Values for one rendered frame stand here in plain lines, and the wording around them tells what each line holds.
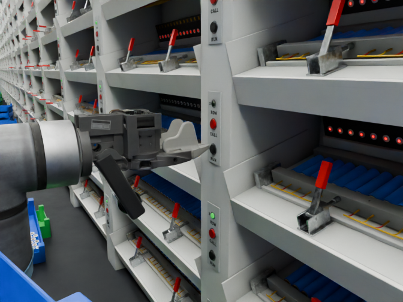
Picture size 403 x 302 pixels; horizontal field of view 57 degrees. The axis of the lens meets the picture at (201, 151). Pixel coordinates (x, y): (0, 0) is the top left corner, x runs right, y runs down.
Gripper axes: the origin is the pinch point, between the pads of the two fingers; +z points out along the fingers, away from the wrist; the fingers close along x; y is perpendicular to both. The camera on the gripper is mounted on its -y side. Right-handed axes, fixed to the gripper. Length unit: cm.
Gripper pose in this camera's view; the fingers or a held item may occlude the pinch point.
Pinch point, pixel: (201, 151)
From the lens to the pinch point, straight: 61.6
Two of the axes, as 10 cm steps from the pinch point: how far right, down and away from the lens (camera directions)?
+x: -5.0, -1.9, 8.5
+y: 0.0, -9.8, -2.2
